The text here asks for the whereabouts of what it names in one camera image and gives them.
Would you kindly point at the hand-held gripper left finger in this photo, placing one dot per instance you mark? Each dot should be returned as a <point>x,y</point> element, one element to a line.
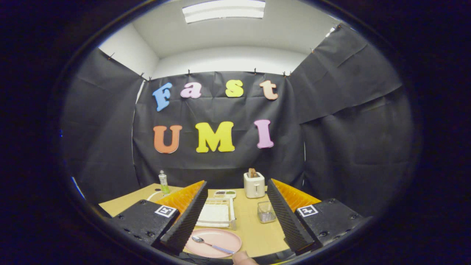
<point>189,221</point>

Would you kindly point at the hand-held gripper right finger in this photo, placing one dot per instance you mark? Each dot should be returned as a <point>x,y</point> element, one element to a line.
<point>287,221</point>

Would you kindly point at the white dish rack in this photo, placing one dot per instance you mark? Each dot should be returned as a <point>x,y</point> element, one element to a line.
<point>217,213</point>

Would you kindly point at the pink plate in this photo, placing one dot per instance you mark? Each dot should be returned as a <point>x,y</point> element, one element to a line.
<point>220,237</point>

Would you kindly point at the green dish soap bottle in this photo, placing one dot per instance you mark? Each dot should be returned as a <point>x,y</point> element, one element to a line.
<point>164,184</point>

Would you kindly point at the white divided snack tray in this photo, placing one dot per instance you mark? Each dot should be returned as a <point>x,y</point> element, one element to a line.
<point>225,193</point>

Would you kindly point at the cream toaster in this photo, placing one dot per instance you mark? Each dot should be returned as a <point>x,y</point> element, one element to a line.
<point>254,186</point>

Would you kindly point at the brown bread slice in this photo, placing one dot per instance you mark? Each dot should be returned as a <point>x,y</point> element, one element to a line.
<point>252,173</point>

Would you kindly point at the black backdrop cloth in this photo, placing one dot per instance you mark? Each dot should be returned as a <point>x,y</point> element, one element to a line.
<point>220,165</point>

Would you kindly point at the ceiling light panel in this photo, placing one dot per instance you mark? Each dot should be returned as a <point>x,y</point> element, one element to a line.
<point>224,10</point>

